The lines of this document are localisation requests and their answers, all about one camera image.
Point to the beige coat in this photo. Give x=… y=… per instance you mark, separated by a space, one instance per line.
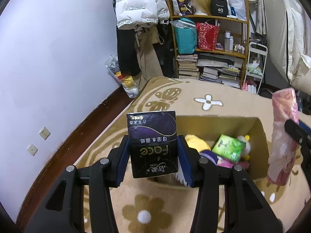
x=148 y=55

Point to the black trousers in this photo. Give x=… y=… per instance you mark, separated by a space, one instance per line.
x=126 y=51

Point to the wide stack of books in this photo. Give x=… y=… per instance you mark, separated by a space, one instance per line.
x=218 y=72

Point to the pink fleece cloth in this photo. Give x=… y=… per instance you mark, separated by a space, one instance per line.
x=227 y=164

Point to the wooden bookshelf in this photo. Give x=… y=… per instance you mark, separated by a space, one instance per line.
x=206 y=16

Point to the cardboard box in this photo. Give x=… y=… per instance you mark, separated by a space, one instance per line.
x=260 y=140

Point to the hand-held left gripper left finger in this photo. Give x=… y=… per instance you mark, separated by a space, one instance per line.
x=122 y=165

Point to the small purple box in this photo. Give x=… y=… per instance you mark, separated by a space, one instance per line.
x=220 y=46

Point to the short white bottle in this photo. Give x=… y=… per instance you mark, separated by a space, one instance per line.
x=231 y=44

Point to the white wall socket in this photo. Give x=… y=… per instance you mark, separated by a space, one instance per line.
x=32 y=150
x=44 y=133

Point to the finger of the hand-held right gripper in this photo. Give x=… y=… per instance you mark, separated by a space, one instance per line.
x=295 y=131

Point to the white bedding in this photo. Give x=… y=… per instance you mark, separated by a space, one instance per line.
x=294 y=34

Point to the green tissue pack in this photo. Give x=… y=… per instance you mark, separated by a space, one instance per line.
x=228 y=148

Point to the row of small bottles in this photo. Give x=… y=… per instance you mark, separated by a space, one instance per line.
x=239 y=49

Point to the clear bag of toys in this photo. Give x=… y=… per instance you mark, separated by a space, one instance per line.
x=124 y=77

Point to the pink tissue pack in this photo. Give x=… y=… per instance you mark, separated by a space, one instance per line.
x=281 y=136

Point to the black tissue pack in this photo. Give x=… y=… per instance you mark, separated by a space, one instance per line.
x=153 y=138

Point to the narrow stack of books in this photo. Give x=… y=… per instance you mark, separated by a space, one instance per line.
x=187 y=66

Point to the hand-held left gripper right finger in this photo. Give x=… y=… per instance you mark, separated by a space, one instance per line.
x=185 y=165

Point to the yellow plush toy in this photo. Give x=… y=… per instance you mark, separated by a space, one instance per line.
x=196 y=143

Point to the black hanging garment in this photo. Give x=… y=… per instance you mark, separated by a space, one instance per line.
x=167 y=53

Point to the white plastic bag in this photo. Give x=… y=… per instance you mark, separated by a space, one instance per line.
x=237 y=2

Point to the light green packets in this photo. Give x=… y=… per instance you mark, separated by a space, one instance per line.
x=254 y=71

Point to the red patterned bag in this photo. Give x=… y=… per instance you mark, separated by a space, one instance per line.
x=206 y=36

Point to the white metal cart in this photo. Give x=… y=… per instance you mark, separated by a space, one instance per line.
x=264 y=58

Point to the white and brown plush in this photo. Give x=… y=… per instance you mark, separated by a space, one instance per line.
x=254 y=60

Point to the teal bag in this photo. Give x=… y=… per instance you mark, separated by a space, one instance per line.
x=185 y=38

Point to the blonde wig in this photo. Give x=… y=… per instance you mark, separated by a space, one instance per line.
x=200 y=1

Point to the white puffer jacket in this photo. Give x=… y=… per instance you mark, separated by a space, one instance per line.
x=136 y=4

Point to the doll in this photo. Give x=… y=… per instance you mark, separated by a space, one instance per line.
x=211 y=155

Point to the black box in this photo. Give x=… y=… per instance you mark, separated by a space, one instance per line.
x=220 y=8

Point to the white plush duck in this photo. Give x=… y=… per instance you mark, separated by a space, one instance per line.
x=246 y=146

